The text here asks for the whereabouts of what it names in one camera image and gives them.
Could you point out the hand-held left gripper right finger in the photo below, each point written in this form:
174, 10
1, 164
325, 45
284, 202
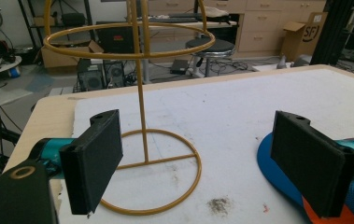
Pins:
311, 161

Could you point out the wooden desk with keyboard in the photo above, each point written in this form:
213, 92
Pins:
177, 24

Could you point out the plain cardboard box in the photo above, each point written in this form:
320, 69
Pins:
56, 60

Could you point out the white round side table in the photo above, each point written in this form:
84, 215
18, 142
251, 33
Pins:
0, 67

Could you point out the white foam mat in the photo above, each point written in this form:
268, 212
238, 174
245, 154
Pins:
227, 118

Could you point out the black round stool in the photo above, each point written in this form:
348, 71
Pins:
218, 46

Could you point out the black metal post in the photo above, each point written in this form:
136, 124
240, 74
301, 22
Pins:
333, 31

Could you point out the open printed cardboard box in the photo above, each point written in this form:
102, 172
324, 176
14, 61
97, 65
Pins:
296, 43

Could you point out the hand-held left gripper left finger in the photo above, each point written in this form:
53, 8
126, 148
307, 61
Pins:
93, 161

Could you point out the black case with red label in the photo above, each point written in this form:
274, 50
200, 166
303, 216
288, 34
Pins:
115, 40

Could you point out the light wooden drawer cabinet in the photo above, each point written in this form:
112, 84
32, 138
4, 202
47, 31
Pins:
261, 31

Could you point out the black computer tower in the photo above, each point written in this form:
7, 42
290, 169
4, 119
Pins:
115, 74
90, 77

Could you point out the black power adapter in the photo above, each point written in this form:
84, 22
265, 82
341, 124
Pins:
179, 66

